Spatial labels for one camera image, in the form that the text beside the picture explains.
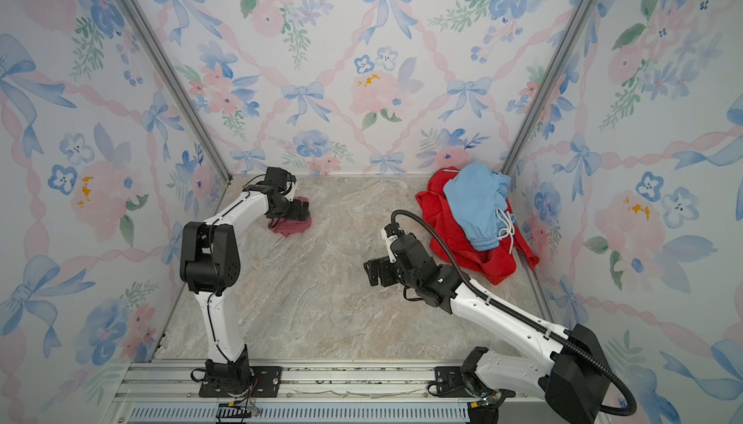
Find pink ribbed cloth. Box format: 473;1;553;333
267;197;312;237

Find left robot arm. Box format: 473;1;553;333
180;167;310;398

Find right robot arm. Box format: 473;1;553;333
364;230;611;423

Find red cloth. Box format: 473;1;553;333
416;168;540;286

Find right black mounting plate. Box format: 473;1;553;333
428;366;483;399

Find black mounting plate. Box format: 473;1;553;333
199;366;284;399
428;366;483;399

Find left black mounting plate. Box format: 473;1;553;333
199;366;284;399

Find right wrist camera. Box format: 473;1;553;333
381;223;406;264

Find black corrugated cable conduit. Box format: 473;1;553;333
390;209;638;417

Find light blue drawstring shorts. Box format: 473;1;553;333
444;163;516;251

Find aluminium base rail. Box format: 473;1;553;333
103;359;561;423

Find left aluminium corner post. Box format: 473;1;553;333
115;0;232;183

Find aluminium corner post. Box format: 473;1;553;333
115;0;232;183
501;0;598;175

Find right aluminium corner post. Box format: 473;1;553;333
501;0;598;175

